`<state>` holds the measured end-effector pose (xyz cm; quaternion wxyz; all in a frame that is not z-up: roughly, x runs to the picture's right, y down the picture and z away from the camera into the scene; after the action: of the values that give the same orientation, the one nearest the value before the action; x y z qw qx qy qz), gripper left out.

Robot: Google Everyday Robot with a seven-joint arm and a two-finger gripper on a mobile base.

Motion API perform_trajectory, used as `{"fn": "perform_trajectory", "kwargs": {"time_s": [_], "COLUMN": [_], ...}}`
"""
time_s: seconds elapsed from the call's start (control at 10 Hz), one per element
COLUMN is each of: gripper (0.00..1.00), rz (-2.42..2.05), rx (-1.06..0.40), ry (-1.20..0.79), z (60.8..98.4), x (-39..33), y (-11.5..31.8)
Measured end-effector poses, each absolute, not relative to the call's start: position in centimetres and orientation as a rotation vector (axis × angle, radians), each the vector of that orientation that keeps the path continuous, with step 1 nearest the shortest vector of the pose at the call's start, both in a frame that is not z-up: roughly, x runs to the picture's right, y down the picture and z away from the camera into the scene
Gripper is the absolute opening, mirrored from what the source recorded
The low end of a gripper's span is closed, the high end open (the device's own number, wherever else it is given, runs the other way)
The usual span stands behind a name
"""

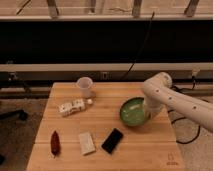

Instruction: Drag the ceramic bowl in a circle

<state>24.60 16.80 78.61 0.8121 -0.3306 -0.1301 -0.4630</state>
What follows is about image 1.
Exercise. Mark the black smartphone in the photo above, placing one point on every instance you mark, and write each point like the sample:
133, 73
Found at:
112, 141

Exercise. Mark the clear plastic cup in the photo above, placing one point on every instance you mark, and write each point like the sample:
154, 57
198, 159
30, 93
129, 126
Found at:
85, 85

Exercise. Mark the dark red oblong object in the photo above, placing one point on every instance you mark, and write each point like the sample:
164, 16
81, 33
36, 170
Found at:
55, 144

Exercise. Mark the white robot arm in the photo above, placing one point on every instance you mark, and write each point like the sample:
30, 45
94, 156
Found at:
157, 93

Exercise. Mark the green ceramic bowl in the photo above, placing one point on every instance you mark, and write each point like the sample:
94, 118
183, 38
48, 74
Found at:
132, 112

